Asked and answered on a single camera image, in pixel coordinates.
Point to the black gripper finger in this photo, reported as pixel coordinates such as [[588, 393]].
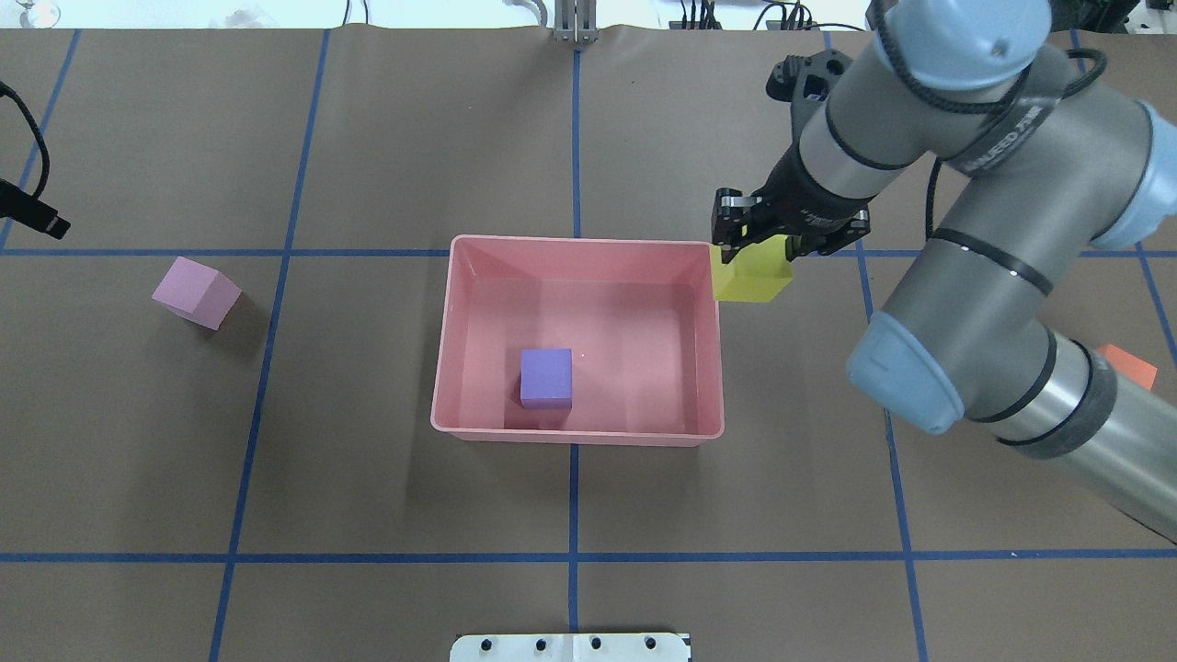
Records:
[[23, 207]]

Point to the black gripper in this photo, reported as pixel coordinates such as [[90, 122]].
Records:
[[802, 200]]

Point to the yellow foam block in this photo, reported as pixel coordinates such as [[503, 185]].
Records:
[[757, 274]]

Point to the pink foam block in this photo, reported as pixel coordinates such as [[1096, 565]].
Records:
[[200, 294]]

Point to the purple foam block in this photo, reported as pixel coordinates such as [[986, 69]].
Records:
[[546, 379]]

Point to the orange foam block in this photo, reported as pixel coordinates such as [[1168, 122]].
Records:
[[1134, 368]]

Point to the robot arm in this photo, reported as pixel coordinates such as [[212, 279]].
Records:
[[1055, 162]]

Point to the pink plastic bin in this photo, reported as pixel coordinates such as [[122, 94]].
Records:
[[638, 317]]

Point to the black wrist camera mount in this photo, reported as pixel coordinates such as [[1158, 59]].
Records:
[[804, 82]]

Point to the aluminium frame post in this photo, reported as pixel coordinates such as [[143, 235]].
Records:
[[574, 22]]

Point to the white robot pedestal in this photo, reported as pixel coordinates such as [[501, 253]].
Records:
[[573, 647]]

